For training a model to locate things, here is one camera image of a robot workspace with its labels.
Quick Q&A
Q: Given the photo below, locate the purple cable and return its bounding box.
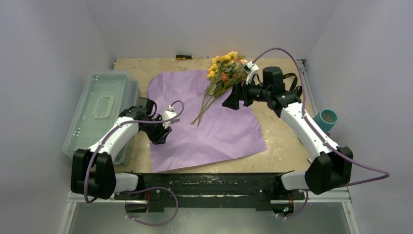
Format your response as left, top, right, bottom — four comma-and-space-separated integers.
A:
251, 47, 391, 220
83, 99, 185, 226

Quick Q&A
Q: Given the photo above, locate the yellow black screwdriver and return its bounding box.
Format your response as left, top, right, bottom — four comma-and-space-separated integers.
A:
175, 54, 209, 60

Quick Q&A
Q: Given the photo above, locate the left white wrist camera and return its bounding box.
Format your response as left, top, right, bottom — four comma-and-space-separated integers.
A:
161, 105, 180, 129

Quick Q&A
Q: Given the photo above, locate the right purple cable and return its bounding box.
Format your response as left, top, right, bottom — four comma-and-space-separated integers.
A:
251, 47, 391, 220

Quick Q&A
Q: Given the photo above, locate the black printed ribbon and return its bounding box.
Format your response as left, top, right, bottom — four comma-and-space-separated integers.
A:
283, 73, 303, 98

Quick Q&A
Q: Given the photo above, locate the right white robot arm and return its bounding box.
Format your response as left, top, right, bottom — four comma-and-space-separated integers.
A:
222, 66, 353, 198

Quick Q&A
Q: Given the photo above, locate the clear plastic storage box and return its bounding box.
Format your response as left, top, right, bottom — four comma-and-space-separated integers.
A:
62, 70, 140, 158

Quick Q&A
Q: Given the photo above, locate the black aluminium base frame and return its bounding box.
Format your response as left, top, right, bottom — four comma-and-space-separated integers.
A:
66, 173, 352, 215

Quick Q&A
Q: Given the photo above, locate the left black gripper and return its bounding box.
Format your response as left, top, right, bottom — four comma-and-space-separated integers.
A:
141, 115, 171, 144

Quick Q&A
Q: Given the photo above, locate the flower bouquet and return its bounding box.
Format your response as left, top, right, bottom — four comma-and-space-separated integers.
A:
191, 51, 247, 125

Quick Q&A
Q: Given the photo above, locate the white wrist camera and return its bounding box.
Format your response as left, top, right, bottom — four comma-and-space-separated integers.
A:
242, 61, 259, 85
161, 105, 180, 129

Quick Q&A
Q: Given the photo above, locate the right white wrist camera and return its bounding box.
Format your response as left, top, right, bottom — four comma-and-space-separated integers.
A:
242, 61, 259, 85

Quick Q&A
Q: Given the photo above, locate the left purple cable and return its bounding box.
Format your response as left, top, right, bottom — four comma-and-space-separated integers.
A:
83, 99, 185, 226

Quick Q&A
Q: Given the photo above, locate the teal vase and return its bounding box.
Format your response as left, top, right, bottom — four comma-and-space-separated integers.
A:
313, 109, 338, 134

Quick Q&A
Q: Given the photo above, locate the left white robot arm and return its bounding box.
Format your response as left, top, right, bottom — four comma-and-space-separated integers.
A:
71, 97, 182, 203

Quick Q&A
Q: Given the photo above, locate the pink wrapping paper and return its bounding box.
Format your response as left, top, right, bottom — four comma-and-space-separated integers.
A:
147, 70, 267, 172

